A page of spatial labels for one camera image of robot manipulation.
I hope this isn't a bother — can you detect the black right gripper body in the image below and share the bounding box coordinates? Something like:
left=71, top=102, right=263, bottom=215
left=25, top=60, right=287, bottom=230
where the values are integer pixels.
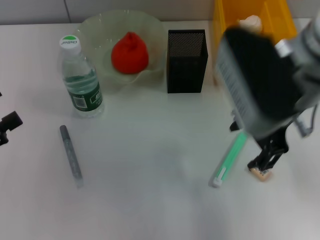
left=254, top=123, right=290, bottom=154

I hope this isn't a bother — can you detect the beige barcode eraser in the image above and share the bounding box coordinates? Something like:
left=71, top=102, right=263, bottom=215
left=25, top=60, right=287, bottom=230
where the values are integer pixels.
left=249, top=166, right=272, bottom=183

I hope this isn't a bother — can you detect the green white toothbrush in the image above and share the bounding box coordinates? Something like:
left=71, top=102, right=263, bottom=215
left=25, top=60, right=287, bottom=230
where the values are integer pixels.
left=208, top=132, right=250, bottom=188

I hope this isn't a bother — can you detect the grey marker pen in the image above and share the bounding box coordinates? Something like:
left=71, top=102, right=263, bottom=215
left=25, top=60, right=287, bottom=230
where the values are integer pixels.
left=59, top=124, right=84, bottom=189

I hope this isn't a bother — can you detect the clear green-label water bottle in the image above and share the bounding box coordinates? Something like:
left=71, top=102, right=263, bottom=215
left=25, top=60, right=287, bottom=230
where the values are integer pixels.
left=58, top=35, right=106, bottom=119

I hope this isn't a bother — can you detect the white paper ball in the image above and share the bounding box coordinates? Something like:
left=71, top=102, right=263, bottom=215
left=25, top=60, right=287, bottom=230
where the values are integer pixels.
left=238, top=14, right=263, bottom=32

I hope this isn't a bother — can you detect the orange fruit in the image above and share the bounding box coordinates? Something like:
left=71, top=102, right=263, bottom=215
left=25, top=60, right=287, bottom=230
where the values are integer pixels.
left=111, top=31, right=150, bottom=75

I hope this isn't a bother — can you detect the black mesh pen holder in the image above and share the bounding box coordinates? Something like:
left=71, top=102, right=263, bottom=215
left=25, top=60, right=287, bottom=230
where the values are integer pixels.
left=166, top=29, right=209, bottom=94

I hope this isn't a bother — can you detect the green glass fruit bowl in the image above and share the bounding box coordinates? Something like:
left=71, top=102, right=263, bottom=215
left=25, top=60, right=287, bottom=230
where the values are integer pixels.
left=76, top=9, right=163, bottom=95

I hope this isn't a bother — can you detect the yellow plastic bin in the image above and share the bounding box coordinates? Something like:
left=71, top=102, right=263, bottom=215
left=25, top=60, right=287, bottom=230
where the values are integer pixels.
left=212, top=0, right=298, bottom=87

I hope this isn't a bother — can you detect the right arm cable with connector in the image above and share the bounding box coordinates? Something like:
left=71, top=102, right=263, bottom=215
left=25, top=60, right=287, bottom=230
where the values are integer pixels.
left=294, top=103, right=317, bottom=138

